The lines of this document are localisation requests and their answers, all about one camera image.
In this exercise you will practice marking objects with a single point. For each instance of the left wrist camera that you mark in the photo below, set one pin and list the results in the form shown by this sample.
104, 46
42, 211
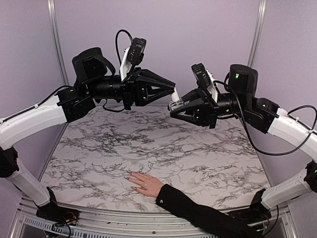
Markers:
133, 56

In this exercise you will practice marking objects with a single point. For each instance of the right aluminium frame post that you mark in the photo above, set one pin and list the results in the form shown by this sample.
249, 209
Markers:
258, 32

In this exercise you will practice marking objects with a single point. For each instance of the black sleeved forearm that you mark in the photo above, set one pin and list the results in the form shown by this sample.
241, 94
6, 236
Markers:
201, 216

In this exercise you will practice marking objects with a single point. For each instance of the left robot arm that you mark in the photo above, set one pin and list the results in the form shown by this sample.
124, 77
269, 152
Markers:
95, 80

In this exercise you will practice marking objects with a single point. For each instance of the clear nail polish bottle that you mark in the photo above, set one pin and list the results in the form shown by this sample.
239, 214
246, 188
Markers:
174, 105

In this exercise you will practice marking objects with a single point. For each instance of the front aluminium rail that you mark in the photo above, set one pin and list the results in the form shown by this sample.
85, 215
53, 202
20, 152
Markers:
98, 223

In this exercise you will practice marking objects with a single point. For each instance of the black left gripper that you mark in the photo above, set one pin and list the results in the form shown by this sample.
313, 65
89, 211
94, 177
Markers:
132, 91

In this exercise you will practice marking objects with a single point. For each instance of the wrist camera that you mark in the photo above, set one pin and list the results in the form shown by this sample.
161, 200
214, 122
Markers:
205, 80
133, 56

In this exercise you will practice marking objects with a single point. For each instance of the left aluminium frame post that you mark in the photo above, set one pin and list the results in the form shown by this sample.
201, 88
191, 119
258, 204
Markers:
56, 40

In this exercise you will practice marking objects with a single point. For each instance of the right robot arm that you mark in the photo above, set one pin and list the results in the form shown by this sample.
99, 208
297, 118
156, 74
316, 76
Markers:
239, 101

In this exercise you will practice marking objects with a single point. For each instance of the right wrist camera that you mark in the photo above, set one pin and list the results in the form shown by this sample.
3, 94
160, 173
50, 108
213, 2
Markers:
205, 80

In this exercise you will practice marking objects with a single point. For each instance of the person's bare hand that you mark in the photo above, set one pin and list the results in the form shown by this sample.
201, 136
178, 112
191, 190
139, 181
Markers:
145, 184

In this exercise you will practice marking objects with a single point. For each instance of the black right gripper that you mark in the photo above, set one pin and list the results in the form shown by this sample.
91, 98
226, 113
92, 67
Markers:
205, 108

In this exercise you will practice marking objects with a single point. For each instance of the aluminium frame post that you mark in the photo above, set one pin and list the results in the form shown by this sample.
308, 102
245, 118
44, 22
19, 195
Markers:
258, 32
56, 40

